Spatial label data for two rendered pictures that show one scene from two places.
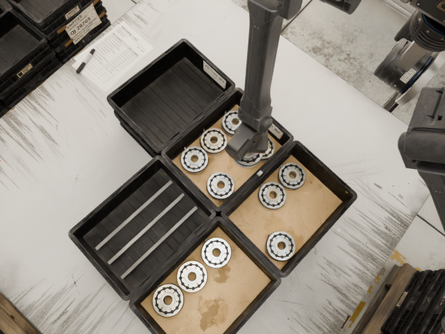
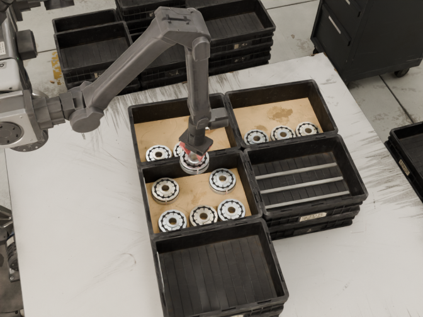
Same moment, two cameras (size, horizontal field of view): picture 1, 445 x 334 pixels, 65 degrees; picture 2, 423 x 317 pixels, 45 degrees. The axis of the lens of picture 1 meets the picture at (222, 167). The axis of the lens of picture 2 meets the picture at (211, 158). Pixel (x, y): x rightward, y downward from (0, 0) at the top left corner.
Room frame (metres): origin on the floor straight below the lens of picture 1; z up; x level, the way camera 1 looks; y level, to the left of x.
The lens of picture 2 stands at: (1.19, 0.61, 2.48)
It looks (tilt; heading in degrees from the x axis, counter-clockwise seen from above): 55 degrees down; 218
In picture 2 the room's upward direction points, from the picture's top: 3 degrees clockwise
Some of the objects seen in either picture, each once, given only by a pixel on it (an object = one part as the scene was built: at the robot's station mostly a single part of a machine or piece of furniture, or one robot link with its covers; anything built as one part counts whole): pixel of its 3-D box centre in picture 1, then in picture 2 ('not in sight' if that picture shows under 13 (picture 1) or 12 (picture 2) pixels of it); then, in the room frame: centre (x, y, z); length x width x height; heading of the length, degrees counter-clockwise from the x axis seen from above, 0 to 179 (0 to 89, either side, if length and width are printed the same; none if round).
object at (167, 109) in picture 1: (173, 99); (217, 275); (0.65, 0.23, 0.87); 0.40 x 0.30 x 0.11; 144
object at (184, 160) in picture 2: (247, 150); (194, 158); (0.43, -0.07, 1.03); 0.10 x 0.10 x 0.01
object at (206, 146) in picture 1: (214, 140); (203, 217); (0.51, 0.05, 0.86); 0.10 x 0.10 x 0.01
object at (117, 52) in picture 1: (112, 54); not in sight; (0.91, 0.58, 0.70); 0.33 x 0.23 x 0.01; 150
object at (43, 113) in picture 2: not in sight; (46, 112); (0.81, -0.25, 1.45); 0.09 x 0.08 x 0.12; 60
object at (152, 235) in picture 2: (228, 146); (199, 192); (0.47, -0.01, 0.92); 0.40 x 0.30 x 0.02; 144
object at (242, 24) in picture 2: not in sight; (231, 47); (-0.68, -0.77, 0.37); 0.40 x 0.30 x 0.45; 150
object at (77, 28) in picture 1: (83, 24); not in sight; (1.26, 0.92, 0.41); 0.31 x 0.02 x 0.16; 149
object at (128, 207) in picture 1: (146, 226); (301, 181); (0.15, 0.22, 0.87); 0.40 x 0.30 x 0.11; 144
